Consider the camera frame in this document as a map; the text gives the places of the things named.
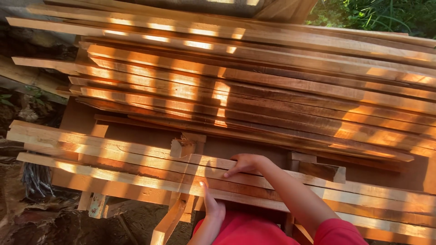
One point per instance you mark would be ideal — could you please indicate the person's left hand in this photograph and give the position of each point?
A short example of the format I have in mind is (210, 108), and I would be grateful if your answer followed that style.
(214, 209)

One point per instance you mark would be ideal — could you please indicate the person's right hand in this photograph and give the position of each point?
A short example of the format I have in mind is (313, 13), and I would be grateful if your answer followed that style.
(252, 163)

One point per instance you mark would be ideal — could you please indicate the thin light wooden plank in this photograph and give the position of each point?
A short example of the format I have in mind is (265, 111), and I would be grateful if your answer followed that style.
(102, 175)

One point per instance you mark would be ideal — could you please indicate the wide light wooden plank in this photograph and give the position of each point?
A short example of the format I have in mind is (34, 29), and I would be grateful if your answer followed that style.
(102, 146)

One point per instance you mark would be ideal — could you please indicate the person's red shirt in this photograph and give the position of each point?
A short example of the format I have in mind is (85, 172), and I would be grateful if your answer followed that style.
(248, 231)

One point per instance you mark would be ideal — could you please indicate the slanted wooden brace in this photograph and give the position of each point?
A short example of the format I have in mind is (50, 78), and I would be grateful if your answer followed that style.
(167, 223)

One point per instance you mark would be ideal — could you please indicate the pale wooden offcut block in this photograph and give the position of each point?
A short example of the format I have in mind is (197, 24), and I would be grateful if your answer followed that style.
(303, 156)

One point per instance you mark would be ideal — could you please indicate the upright wooden stop block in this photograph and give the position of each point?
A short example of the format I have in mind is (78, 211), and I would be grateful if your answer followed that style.
(198, 137)

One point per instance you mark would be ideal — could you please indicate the small light wooden block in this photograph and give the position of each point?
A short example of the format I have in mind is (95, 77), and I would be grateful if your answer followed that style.
(182, 149)

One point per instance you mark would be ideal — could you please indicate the dark wooden offcut block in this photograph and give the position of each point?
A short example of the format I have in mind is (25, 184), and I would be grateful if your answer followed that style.
(320, 170)

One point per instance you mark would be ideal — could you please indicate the large stack of wooden planks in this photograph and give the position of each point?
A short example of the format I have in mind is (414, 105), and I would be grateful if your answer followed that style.
(238, 85)

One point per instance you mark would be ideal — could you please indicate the reddish dark wooden plank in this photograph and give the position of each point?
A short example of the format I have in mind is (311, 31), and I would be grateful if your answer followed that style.
(136, 168)

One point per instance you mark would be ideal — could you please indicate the pale painted wooden leg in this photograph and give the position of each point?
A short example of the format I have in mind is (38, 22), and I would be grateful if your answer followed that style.
(96, 206)

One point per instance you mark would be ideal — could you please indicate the thick wooden beam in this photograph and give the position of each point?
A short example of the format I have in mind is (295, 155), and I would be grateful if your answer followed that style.
(286, 10)

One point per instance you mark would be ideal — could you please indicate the brown wooden workbench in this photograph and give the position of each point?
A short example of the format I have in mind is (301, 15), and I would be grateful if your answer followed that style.
(85, 117)

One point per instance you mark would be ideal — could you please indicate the dark bristly bundle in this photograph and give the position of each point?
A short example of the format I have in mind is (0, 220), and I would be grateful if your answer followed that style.
(35, 180)

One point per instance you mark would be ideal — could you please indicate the green plants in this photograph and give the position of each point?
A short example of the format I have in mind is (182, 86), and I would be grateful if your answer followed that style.
(374, 15)

